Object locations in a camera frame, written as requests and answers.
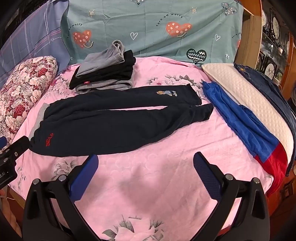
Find purple plaid pillow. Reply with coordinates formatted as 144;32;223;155
0;3;71;80

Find red floral pillow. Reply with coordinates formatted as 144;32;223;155
0;56;58;144

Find light grey folded pants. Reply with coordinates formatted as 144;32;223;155
76;40;126;78

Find blue and red shorts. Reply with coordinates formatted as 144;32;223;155
202;81;288;197

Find pink floral bedsheet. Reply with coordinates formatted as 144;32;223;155
7;57;273;241

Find dark grey folded pants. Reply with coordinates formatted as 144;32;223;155
76;77;134;93

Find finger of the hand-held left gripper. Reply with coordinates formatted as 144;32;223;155
0;136;31;165

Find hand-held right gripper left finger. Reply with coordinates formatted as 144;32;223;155
22;154;100;241

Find navy pants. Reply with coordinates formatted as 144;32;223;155
30;84;214;158

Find black folded pants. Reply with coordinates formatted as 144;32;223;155
69;50;137;90

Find row of decorative plates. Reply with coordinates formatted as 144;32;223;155
260;9;292;79

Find dark blue denim jeans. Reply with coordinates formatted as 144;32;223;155
233;62;296;178

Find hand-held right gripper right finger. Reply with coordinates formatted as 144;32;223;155
193;152;270;241

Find wooden display cabinet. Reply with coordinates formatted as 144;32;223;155
238;0;296;100

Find green heart print quilt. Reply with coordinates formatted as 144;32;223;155
60;0;244;67

